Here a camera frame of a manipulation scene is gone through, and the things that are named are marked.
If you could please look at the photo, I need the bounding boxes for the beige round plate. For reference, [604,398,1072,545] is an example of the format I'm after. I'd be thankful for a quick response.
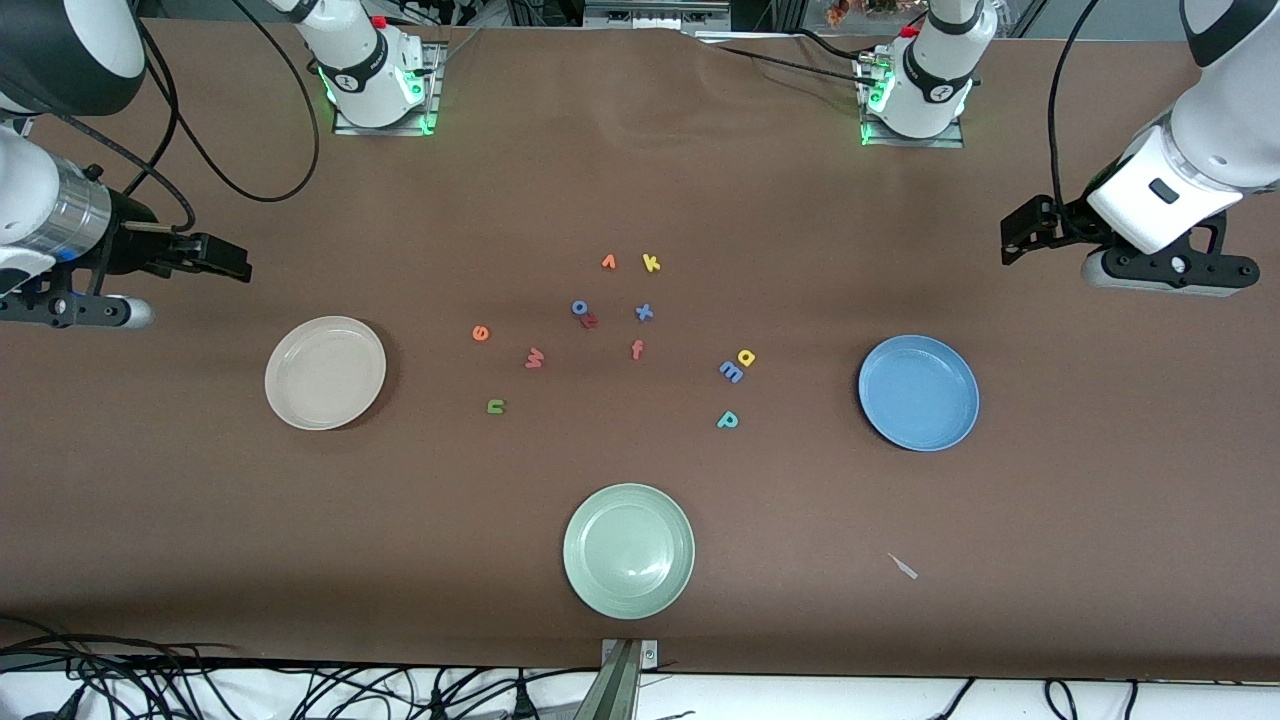
[264,316,388,432]

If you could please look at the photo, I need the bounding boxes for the blue round plate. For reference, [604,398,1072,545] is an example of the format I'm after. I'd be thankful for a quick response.
[858,334,981,453]

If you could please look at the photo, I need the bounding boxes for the brown table cover sheet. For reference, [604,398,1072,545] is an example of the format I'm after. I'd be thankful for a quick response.
[0,18,1280,681]

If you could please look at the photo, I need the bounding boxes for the pale green round plate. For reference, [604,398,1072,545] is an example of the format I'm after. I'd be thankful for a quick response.
[562,483,696,621]

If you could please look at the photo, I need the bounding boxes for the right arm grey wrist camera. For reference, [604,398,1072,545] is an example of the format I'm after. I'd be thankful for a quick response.
[0,270,156,331]

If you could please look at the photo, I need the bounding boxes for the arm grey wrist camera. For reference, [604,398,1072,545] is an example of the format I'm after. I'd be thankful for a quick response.
[0,270,156,331]
[1080,215,1261,298]

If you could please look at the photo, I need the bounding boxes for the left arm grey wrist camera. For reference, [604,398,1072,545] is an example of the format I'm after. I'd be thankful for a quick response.
[1080,215,1261,298]

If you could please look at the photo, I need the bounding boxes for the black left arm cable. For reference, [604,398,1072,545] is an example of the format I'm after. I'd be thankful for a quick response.
[1045,0,1101,206]

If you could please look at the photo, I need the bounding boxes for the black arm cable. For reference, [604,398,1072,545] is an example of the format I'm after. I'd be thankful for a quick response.
[1045,0,1101,206]
[55,0,321,241]

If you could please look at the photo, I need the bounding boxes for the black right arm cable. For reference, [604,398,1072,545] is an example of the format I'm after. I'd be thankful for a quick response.
[55,0,321,241]

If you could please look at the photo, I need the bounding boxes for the black base power cable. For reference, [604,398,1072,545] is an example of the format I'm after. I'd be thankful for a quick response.
[700,42,871,86]
[790,28,876,66]

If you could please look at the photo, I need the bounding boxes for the aluminium background frame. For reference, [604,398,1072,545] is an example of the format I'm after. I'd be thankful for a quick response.
[583,0,731,31]

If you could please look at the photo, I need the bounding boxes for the aluminium camera pole bracket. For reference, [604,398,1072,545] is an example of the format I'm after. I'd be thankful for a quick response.
[575,638,661,720]

